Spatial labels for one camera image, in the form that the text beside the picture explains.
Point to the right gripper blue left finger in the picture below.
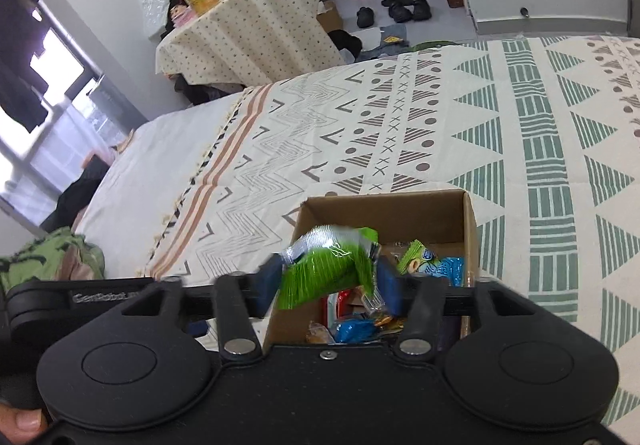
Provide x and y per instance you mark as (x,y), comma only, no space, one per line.
(259,288)

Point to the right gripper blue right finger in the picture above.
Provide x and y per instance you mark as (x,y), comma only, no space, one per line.
(400,293)

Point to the green snack bag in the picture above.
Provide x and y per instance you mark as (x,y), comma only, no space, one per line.
(328,259)

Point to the blue snack packet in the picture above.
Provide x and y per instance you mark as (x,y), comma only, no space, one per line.
(353,330)

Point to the person's thumb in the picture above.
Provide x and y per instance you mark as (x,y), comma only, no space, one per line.
(20,426)

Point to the brown cardboard box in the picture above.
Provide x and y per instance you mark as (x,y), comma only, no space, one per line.
(443,220)

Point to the white bed sheet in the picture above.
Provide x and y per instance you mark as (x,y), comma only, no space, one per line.
(137,196)

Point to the patterned bed blanket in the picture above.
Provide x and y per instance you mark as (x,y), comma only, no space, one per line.
(542,133)

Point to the polka dot tablecloth table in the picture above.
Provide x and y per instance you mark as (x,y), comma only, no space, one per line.
(250,42)

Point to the black slippers pile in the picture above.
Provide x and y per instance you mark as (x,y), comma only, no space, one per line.
(400,11)

